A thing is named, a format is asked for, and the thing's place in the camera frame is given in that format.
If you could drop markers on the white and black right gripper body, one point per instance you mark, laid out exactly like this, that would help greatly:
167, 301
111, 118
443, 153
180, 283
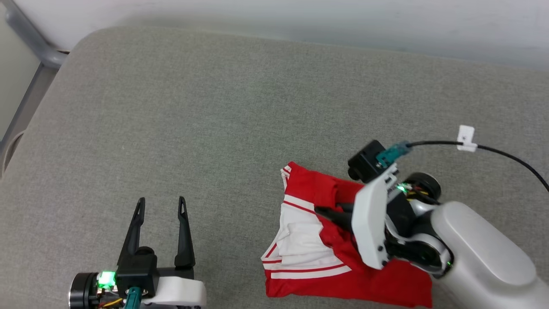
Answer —
371, 223

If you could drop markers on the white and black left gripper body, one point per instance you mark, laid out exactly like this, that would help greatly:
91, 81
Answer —
180, 292

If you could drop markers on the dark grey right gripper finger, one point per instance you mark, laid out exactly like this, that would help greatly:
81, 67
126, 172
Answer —
348, 207
339, 219

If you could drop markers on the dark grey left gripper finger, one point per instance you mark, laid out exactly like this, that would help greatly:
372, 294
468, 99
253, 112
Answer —
184, 244
134, 231

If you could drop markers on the red and white shorts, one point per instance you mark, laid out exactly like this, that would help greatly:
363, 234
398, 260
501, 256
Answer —
309, 189

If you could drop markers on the white and grey right robot arm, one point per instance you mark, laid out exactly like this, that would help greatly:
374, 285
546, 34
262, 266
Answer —
484, 257

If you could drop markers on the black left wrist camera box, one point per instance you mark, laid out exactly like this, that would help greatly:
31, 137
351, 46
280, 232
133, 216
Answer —
137, 270

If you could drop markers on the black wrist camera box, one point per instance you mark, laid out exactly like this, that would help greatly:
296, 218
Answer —
364, 163
137, 270

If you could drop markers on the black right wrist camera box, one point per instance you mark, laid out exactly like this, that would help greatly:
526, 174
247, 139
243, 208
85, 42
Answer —
364, 163

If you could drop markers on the grey metal tube frame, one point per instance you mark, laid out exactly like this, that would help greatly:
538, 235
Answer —
32, 36

